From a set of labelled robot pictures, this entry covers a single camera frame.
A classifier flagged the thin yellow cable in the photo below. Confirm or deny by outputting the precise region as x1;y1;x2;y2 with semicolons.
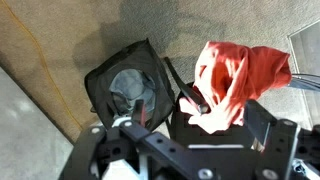
0;0;84;132

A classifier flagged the metal wire shoe shelf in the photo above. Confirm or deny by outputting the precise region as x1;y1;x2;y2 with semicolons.
288;73;320;93

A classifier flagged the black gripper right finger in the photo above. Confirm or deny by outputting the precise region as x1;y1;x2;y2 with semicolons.
243;99;302;180

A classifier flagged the black mesh laundry bag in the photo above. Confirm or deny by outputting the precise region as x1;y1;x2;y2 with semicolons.
83;38;176;132

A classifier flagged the grey blue cloth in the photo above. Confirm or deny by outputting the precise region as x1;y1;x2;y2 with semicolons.
109;68;157;116

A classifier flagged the red towel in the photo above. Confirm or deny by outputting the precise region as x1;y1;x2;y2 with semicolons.
179;40;293;135

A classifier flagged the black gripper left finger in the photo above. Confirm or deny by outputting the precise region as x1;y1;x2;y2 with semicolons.
61;99;214;180

